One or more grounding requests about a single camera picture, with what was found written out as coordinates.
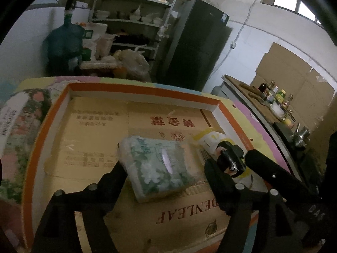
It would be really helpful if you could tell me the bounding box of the orange-rimmed cardboard tray box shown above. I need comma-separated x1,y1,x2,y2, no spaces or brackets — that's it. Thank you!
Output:
22,82,278,252

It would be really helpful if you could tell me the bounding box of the wooden counter top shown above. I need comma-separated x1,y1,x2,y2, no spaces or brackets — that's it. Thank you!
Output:
222,75,296,125

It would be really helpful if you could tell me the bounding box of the yellow white doll toy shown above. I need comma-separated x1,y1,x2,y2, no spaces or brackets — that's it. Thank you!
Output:
192,128,254,186

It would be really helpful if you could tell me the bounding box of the plastic bag on floor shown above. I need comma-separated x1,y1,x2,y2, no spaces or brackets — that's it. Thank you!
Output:
113,45,150,81

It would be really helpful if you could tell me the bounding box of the green floral tissue pack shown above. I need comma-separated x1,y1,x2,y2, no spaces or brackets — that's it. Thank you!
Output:
118,136,201,203

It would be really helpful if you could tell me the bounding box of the metal storage shelf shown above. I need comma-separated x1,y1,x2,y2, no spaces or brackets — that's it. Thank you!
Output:
89,0,177,67

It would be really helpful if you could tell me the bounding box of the black refrigerator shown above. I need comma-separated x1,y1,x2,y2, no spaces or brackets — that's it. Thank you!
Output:
160,0,231,91

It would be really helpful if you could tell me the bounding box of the blue water jug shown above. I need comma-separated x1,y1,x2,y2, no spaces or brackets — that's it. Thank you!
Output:
46,0,84,77

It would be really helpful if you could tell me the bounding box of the white bowl on counter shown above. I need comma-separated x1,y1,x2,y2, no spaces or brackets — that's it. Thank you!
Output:
269,102,286,121

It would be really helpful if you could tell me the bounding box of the floral wet wipes pack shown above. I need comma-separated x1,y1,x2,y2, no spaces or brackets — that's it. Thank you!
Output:
1,89,51,205

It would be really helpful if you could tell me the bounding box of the cardboard sheet on wall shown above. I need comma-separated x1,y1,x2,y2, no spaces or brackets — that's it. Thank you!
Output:
250,42,336,137

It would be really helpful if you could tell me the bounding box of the metal kettle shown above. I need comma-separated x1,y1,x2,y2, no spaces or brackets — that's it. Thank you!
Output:
291,123,310,147

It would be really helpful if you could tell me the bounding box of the colourful play mat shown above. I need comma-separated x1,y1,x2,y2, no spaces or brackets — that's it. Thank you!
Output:
0,75,293,253

